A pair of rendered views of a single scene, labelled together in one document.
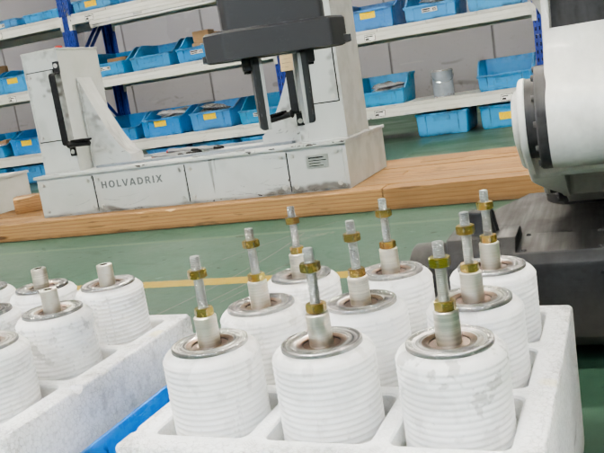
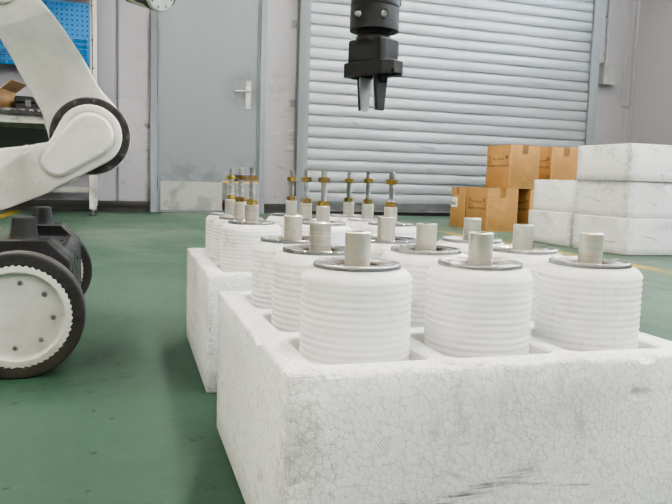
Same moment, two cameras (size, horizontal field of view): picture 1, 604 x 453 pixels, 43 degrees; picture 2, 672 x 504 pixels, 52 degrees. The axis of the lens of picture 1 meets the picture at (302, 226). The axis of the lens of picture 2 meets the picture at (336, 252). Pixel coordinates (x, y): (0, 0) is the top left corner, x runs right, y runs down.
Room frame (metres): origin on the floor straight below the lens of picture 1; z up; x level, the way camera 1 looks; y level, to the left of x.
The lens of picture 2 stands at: (1.54, 0.94, 0.32)
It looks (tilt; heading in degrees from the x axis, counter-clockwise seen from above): 6 degrees down; 229
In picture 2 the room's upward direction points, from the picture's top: 2 degrees clockwise
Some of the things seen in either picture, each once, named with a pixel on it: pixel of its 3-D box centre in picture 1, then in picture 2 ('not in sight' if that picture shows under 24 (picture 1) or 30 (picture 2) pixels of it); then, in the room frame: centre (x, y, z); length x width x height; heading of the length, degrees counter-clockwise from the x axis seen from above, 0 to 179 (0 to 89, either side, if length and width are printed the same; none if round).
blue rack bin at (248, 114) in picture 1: (270, 106); not in sight; (6.10, 0.09, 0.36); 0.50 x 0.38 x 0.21; 157
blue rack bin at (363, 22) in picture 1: (376, 15); not in sight; (5.73, -0.77, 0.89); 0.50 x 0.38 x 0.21; 158
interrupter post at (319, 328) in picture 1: (319, 329); (367, 213); (0.67, 0.00, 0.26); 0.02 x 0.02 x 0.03
